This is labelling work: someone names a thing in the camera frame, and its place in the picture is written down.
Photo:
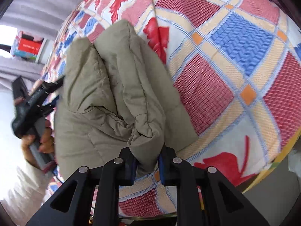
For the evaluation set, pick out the red box on sill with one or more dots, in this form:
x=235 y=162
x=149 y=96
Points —
x=30 y=46

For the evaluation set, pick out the grey curtain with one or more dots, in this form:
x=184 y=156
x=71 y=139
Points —
x=42 y=18

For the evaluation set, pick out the olive green puffer jacket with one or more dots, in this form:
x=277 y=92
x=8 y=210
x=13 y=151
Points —
x=117 y=93

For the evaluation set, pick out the person's left hand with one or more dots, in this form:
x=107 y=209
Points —
x=46 y=141

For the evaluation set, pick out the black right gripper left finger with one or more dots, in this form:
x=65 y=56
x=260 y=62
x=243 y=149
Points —
x=89 y=193

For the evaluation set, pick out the white left sleeve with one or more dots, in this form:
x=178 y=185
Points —
x=26 y=193

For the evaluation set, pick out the leaf patterned checkered bedspread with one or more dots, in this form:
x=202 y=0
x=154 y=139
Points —
x=236 y=67

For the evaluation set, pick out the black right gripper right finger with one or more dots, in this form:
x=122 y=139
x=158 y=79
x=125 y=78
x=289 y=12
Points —
x=205 y=196

